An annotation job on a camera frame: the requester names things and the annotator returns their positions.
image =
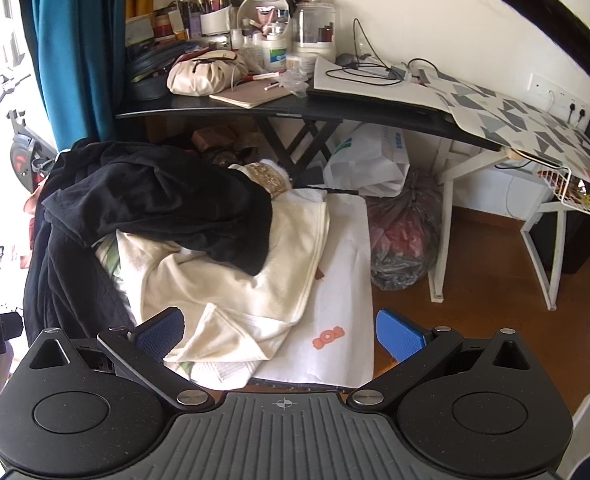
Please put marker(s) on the black plug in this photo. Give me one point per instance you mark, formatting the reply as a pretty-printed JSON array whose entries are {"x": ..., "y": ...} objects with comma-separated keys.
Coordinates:
[
  {"x": 581, "y": 114},
  {"x": 571, "y": 108}
]

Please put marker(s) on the black storage box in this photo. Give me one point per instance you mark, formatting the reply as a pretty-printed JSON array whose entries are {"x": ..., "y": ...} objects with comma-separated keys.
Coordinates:
[{"x": 575, "y": 240}]

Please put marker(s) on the white oval cosmetic organizer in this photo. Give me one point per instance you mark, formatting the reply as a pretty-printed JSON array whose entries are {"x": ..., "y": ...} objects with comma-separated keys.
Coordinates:
[{"x": 247, "y": 15}]

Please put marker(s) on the grey computer mouse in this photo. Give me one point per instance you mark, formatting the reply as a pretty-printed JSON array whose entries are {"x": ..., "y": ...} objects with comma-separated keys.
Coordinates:
[{"x": 346, "y": 60}]

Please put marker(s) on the stack of cosmetic boxes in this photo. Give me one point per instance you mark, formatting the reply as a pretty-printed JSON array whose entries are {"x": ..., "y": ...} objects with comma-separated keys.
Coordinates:
[{"x": 165, "y": 25}]

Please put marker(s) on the geometric patterned tablecloth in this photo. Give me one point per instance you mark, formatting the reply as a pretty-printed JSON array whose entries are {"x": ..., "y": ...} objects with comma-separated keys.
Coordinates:
[{"x": 515, "y": 115}]

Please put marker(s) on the gold patterned cushion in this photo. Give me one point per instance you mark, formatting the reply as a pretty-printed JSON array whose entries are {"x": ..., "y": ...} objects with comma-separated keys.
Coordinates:
[{"x": 270, "y": 180}]

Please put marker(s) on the white brush holder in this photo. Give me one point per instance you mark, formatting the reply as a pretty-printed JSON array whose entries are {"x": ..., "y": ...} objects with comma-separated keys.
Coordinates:
[{"x": 215, "y": 22}]

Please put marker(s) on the white cream tub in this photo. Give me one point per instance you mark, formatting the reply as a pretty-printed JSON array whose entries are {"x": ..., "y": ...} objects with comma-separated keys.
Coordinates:
[{"x": 273, "y": 55}]

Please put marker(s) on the white towel with orange print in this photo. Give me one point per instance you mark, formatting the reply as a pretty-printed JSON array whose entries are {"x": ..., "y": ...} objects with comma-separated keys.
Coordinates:
[{"x": 340, "y": 270}]

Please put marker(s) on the black cosmetic bag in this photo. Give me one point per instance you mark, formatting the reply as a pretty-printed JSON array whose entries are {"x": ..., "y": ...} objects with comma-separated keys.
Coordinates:
[{"x": 147, "y": 87}]

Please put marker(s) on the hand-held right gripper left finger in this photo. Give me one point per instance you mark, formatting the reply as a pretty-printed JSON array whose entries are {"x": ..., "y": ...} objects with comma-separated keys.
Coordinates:
[{"x": 160, "y": 331}]

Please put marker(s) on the pink notebook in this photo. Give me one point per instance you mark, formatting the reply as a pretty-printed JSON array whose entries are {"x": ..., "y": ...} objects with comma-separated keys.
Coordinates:
[{"x": 250, "y": 94}]

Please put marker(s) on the white wall socket panel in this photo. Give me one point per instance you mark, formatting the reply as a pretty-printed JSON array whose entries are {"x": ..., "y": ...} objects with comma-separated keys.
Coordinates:
[{"x": 545, "y": 85}]

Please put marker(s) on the beige pouch bag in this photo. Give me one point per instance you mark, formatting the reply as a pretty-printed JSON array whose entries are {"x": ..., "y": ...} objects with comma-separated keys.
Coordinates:
[{"x": 200, "y": 77}]

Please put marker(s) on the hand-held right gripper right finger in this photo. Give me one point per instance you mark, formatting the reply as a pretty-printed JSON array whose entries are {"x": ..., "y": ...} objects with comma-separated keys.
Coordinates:
[{"x": 400, "y": 336}]

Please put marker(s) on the teal curtain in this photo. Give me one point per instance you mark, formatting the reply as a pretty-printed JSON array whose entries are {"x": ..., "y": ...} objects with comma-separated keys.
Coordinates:
[{"x": 75, "y": 50}]

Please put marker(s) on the dark translucent plastic bag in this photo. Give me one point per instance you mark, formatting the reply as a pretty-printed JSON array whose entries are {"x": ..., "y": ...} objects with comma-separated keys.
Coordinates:
[{"x": 405, "y": 240}]

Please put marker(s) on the black pants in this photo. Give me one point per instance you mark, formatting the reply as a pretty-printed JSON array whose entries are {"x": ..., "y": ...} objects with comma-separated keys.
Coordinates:
[{"x": 150, "y": 195}]

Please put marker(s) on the white plastic bag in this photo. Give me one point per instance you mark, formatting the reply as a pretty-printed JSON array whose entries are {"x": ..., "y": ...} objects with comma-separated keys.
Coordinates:
[{"x": 365, "y": 160}]

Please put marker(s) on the black folding desk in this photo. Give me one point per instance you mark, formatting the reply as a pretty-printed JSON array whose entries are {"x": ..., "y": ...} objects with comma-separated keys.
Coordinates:
[{"x": 295, "y": 107}]

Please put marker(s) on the black exercise bike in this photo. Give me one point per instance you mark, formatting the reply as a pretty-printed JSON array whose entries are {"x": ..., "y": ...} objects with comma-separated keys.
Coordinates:
[{"x": 22, "y": 152}]

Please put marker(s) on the brown cardboard box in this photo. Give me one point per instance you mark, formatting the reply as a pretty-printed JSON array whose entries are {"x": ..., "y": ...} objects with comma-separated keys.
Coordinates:
[{"x": 215, "y": 140}]

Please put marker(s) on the red marker pen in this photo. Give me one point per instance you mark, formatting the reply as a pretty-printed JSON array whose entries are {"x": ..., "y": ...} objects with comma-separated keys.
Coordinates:
[{"x": 262, "y": 76}]

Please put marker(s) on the pink cloth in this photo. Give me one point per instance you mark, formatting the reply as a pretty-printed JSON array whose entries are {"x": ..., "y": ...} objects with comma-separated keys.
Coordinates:
[{"x": 32, "y": 210}]

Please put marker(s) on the clear storage jar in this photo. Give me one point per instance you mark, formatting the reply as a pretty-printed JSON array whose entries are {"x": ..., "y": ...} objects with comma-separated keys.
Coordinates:
[{"x": 312, "y": 50}]

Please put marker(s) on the cream garment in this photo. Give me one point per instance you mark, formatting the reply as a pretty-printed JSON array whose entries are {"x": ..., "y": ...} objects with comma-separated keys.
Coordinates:
[{"x": 215, "y": 285}]

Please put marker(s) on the black garment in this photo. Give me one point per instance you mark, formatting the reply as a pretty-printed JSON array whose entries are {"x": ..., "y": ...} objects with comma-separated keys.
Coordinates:
[{"x": 65, "y": 280}]

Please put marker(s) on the white table frame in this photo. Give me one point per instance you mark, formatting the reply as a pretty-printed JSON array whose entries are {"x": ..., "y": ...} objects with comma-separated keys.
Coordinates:
[{"x": 442, "y": 220}]

